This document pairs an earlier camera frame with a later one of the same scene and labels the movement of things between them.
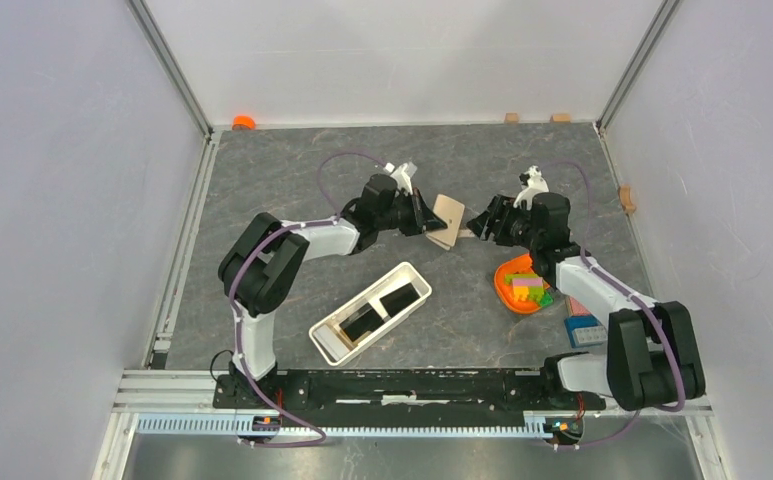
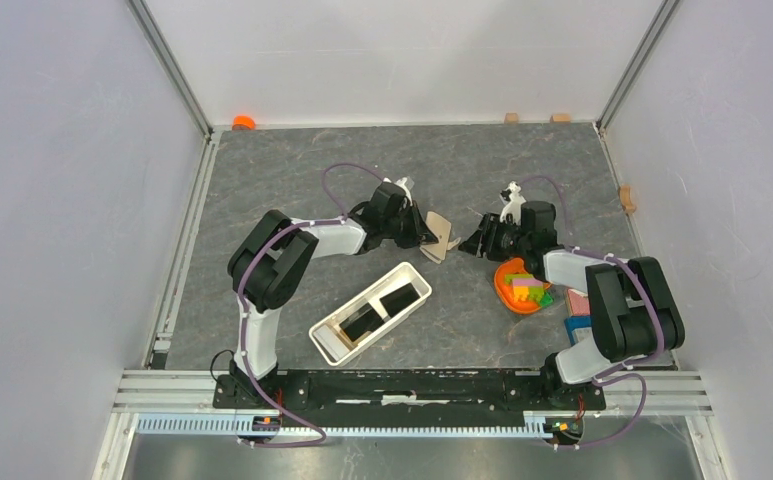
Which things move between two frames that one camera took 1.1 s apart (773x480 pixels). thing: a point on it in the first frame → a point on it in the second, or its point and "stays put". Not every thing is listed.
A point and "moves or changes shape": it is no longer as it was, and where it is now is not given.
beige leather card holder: (450, 212) moves or changes shape
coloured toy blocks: (529, 287) stays put
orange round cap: (243, 122) stays put
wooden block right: (560, 118) stays put
